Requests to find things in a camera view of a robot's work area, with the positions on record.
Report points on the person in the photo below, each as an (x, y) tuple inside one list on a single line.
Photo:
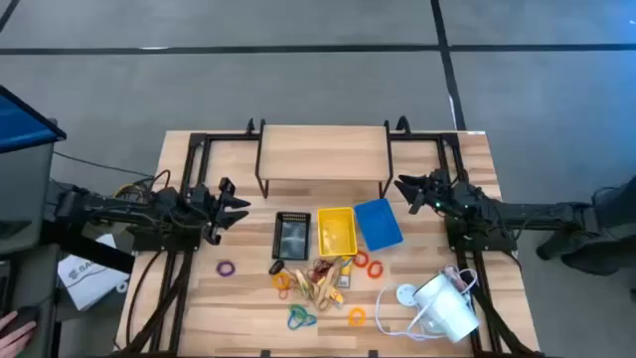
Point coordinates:
[(596, 248)]

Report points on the yellow plastic basket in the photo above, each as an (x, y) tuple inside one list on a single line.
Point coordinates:
[(337, 231)]

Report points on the black computer mouse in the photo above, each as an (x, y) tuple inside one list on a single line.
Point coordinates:
[(29, 313)]

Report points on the orange rubber band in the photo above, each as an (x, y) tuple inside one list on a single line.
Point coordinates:
[(355, 259), (368, 269)]

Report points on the green rubber band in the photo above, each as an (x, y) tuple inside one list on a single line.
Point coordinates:
[(293, 310)]

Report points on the computer monitor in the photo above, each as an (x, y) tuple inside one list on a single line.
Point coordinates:
[(25, 199)]

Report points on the yellow rubber band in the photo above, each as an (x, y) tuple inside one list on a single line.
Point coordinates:
[(350, 316), (273, 281)]

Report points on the white round puck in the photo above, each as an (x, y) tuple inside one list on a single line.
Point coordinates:
[(406, 294)]

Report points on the wooden shelf riser black legs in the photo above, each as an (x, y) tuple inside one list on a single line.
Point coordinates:
[(323, 151)]

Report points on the person's hand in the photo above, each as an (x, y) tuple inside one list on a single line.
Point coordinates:
[(12, 338)]

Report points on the black plastic basket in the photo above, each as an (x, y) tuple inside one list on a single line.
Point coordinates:
[(291, 233)]

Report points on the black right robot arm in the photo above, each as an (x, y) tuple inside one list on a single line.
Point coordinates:
[(522, 211)]

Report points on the black metal table frame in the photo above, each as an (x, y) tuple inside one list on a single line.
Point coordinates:
[(196, 140)]

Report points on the purple rubber band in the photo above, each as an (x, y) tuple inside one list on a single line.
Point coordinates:
[(217, 269)]

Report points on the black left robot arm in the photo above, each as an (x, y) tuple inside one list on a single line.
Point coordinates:
[(119, 211)]

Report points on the thin red rubber band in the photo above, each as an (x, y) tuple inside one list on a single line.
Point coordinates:
[(318, 271)]

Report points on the blue plastic basket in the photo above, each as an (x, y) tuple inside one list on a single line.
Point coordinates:
[(378, 225)]

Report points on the white cylindrical device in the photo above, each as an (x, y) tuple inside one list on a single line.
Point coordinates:
[(444, 308)]

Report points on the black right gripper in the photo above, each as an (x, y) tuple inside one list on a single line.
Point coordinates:
[(437, 191)]

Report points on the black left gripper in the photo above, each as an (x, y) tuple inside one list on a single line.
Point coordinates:
[(211, 209)]

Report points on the blue rubber band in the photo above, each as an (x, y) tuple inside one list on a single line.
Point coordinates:
[(310, 322)]

